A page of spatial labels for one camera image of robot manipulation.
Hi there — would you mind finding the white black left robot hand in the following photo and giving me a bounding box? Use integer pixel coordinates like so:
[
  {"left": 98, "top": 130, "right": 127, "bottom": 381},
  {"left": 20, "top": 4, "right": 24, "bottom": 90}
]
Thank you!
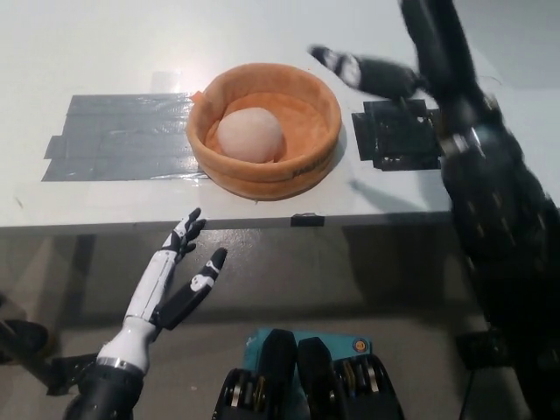
[{"left": 95, "top": 208, "right": 228, "bottom": 377}]

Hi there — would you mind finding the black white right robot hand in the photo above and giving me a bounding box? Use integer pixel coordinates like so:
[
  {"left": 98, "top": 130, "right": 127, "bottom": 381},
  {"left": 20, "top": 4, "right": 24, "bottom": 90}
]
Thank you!
[{"left": 308, "top": 0, "right": 511, "bottom": 154}]

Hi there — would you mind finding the pale pink plush dumpling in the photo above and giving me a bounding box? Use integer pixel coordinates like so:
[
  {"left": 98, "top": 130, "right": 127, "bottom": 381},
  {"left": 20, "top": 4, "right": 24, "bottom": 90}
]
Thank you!
[{"left": 217, "top": 108, "right": 284, "bottom": 164}]

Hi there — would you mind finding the black teal robot torso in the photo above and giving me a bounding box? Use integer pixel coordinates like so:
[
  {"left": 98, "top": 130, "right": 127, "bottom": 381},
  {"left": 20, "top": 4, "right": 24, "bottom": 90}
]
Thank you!
[{"left": 213, "top": 328, "right": 403, "bottom": 420}]

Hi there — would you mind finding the grey table leg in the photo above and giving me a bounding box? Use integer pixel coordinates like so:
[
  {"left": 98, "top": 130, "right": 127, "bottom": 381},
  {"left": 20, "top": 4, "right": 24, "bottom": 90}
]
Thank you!
[{"left": 64, "top": 234, "right": 96, "bottom": 351}]

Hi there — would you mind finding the black tape square patch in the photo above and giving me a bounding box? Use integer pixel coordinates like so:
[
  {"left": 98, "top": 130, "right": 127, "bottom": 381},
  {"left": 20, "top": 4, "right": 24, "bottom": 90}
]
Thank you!
[{"left": 352, "top": 99, "right": 445, "bottom": 172}]

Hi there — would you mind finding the dark shoe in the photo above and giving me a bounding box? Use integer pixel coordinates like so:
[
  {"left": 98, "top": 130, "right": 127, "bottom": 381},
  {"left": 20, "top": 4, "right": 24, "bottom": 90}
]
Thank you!
[{"left": 0, "top": 319, "right": 50, "bottom": 365}]

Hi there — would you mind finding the orange plush round basket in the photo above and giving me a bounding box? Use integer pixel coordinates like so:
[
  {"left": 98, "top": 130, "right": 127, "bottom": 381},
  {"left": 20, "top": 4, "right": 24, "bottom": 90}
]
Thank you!
[{"left": 187, "top": 63, "right": 342, "bottom": 202}]

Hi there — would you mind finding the small black tape strip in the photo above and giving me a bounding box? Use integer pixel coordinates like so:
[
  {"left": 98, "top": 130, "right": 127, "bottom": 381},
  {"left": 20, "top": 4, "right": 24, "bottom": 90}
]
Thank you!
[{"left": 290, "top": 213, "right": 325, "bottom": 228}]

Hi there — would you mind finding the grey duct tape patch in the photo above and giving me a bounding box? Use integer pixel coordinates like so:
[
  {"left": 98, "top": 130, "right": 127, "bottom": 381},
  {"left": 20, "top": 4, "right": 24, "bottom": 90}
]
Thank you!
[{"left": 43, "top": 94, "right": 209, "bottom": 185}]

